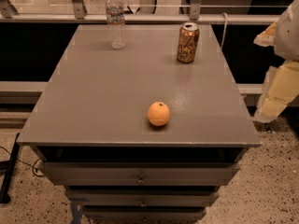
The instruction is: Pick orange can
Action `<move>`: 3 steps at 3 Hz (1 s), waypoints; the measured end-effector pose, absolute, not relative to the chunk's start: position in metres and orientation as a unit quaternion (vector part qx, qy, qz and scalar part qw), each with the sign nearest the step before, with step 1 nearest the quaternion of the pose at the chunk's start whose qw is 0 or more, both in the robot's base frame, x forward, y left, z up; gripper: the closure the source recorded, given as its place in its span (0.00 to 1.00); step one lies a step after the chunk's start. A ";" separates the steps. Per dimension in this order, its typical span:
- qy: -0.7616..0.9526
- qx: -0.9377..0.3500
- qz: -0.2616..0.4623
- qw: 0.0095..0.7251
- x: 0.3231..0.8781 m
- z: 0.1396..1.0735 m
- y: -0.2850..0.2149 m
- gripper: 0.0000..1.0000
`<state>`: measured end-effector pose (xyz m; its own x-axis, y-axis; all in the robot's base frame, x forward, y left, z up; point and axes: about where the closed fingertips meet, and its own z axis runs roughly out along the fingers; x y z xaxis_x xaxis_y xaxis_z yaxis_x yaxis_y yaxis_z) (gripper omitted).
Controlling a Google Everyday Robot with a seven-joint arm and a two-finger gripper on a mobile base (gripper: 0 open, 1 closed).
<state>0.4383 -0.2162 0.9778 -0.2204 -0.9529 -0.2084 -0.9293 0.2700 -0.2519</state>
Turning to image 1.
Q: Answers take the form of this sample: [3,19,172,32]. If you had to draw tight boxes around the white hanging cable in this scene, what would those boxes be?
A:
[220,12,229,50]

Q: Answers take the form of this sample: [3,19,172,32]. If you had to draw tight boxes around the middle grey drawer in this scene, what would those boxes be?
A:
[66,189,219,207]

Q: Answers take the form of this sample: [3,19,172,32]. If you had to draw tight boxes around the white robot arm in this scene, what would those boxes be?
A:
[253,0,299,123]

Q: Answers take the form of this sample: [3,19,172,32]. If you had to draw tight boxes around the clear plastic water bottle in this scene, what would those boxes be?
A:
[106,0,126,49]

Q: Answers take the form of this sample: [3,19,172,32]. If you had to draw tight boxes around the black floor stand bar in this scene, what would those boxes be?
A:
[0,141,20,203]

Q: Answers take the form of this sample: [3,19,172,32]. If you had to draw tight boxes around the black cable on floor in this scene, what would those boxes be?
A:
[0,146,47,178]

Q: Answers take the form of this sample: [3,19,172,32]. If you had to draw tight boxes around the bottom grey drawer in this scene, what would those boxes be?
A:
[82,206,206,221]

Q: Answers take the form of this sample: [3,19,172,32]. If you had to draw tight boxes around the top grey drawer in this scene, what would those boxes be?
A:
[39,162,239,186]

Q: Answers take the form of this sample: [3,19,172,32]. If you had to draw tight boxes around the orange soda can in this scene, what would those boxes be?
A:
[177,22,200,63]

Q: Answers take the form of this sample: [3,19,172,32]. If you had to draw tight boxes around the orange fruit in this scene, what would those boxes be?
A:
[147,102,170,127]

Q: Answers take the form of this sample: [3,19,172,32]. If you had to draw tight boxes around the grey drawer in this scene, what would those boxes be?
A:
[39,162,239,186]
[82,206,206,221]
[66,189,219,207]

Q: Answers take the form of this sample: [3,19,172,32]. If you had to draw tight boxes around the metal railing frame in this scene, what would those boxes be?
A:
[0,0,279,25]

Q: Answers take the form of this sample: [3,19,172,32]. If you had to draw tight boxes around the grey drawer cabinet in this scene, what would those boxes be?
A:
[16,23,263,224]

